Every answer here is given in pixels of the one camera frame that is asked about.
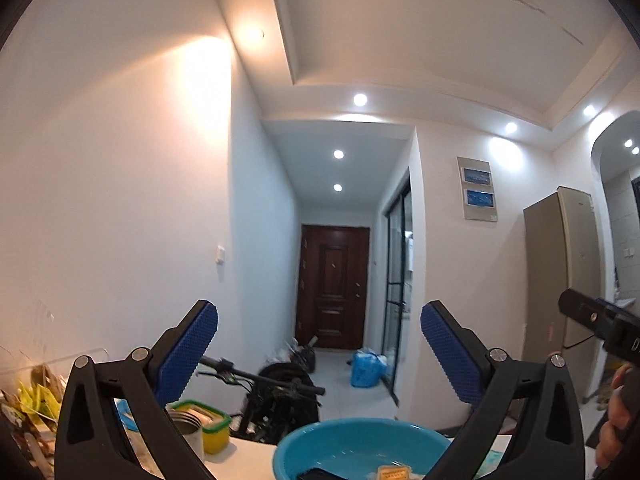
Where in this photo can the blue white plastic bag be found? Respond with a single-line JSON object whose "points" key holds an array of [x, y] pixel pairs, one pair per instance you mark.
{"points": [[369, 370]]}

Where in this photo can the yellow box green lid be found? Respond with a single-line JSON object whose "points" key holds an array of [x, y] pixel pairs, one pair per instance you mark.
{"points": [[217, 430]]}

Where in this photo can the black framed glass door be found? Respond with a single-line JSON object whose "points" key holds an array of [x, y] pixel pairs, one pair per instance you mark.
{"points": [[397, 285]]}

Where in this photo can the black trash bag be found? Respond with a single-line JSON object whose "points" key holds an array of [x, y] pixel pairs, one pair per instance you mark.
{"points": [[304, 357]]}

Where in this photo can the grey wall panel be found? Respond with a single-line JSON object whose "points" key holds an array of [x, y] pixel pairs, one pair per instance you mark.
{"points": [[477, 190]]}

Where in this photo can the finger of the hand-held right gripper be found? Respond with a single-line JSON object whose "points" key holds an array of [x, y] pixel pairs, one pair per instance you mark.
{"points": [[580, 307]]}

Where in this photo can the cream flower print tumbler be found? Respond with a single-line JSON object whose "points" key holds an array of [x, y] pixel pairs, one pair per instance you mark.
{"points": [[187, 435]]}

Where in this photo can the person's right hand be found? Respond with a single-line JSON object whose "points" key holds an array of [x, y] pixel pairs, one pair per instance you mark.
{"points": [[612, 435]]}

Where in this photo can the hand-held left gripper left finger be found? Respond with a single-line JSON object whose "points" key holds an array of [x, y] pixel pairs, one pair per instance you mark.
{"points": [[187, 355]]}

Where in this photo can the black flat object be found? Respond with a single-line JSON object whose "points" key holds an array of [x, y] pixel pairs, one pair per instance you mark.
{"points": [[322, 474]]}

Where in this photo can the yellow plastic bag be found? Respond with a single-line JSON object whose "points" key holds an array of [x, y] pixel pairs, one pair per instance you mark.
{"points": [[40, 400]]}

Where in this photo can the beige refrigerator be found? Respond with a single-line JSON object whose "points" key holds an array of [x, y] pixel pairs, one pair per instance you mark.
{"points": [[560, 285]]}

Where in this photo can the black bicycle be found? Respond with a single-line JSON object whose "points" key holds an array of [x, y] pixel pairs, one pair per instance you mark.
{"points": [[280, 400]]}

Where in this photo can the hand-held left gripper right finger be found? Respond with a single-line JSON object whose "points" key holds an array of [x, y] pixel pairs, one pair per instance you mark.
{"points": [[450, 355]]}

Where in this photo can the white light switch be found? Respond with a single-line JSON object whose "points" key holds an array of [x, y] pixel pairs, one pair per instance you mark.
{"points": [[220, 254]]}

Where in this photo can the white narrow panel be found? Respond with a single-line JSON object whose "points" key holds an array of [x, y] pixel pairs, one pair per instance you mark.
{"points": [[524, 340]]}

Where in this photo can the brown wooden door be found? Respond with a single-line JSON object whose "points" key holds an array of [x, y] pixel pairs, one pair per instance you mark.
{"points": [[332, 285]]}

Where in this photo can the yellow labelled packet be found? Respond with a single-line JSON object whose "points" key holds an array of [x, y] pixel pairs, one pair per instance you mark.
{"points": [[396, 473]]}

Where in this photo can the blue plastic basin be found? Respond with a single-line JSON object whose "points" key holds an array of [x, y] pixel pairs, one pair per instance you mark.
{"points": [[350, 442]]}

